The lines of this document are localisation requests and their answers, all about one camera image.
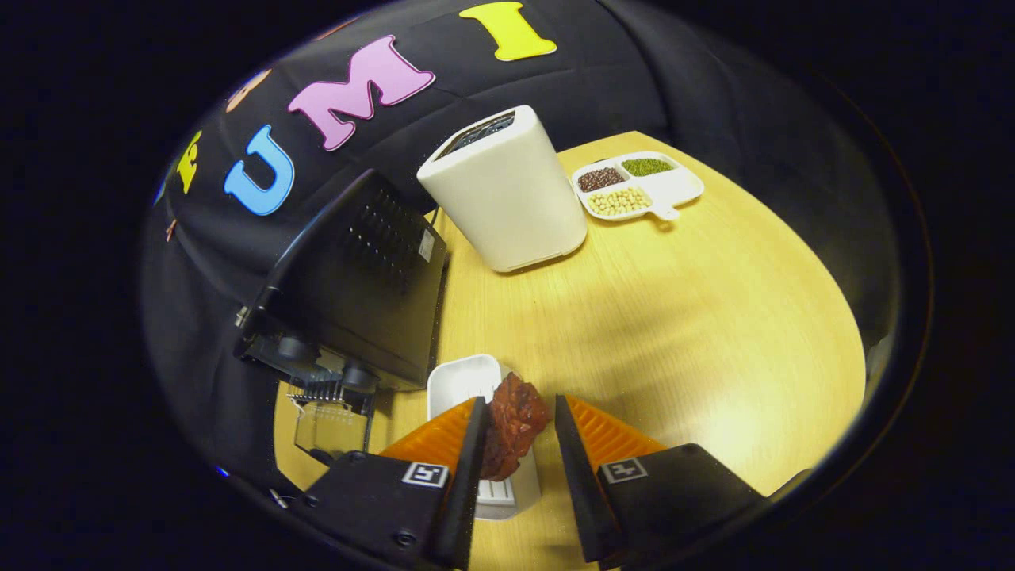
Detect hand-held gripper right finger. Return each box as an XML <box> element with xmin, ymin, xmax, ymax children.
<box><xmin>553</xmin><ymin>394</ymin><xmax>772</xmax><ymax>570</ymax></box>

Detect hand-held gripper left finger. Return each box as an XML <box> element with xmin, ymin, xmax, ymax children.
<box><xmin>300</xmin><ymin>397</ymin><xmax>491</xmax><ymax>571</ymax></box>

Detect red meat piece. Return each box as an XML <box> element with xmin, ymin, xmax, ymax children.
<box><xmin>480</xmin><ymin>373</ymin><xmax>553</xmax><ymax>482</ymax></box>

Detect black toaster oven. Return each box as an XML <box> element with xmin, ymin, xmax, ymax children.
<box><xmin>234</xmin><ymin>168</ymin><xmax>449</xmax><ymax>469</ymax></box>

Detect white bread toaster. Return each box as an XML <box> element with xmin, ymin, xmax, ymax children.
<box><xmin>417</xmin><ymin>105</ymin><xmax>588</xmax><ymax>274</ymax></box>

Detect white slotted tray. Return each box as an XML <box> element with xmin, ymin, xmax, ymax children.
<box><xmin>427</xmin><ymin>354</ymin><xmax>542</xmax><ymax>521</ymax></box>

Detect white divided bean dish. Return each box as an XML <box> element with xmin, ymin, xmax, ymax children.
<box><xmin>571</xmin><ymin>151</ymin><xmax>705</xmax><ymax>222</ymax></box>

